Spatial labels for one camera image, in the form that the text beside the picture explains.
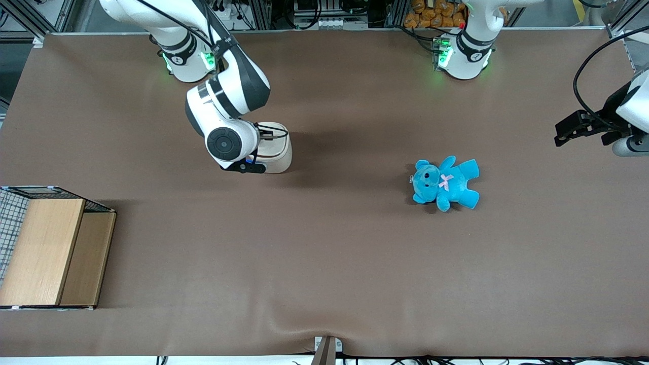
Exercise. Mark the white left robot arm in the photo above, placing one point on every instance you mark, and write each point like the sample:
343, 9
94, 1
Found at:
466, 56

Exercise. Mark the brown table mat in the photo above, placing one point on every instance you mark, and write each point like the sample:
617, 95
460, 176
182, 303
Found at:
324, 253

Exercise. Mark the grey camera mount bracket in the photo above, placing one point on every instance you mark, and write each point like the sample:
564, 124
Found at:
327, 350

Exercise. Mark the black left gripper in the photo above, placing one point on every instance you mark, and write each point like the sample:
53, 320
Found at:
605, 123

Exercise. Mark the brown plush toys pile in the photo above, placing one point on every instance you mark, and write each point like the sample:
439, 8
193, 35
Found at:
436, 14

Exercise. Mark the white power strip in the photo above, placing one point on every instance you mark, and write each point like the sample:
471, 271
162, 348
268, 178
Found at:
228, 12

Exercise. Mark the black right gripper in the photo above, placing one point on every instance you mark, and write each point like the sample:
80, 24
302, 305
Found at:
266, 135

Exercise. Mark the aluminium frame post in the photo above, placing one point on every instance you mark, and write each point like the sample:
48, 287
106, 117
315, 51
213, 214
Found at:
626, 30
30, 17

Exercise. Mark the blue teddy bear plush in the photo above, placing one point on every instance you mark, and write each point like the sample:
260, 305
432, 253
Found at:
448, 182

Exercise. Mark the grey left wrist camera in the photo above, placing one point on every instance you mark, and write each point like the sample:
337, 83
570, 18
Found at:
631, 146

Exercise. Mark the white lidded trash can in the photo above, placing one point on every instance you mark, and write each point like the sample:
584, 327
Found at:
279, 154

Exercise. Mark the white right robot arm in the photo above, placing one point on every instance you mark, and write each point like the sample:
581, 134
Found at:
223, 106

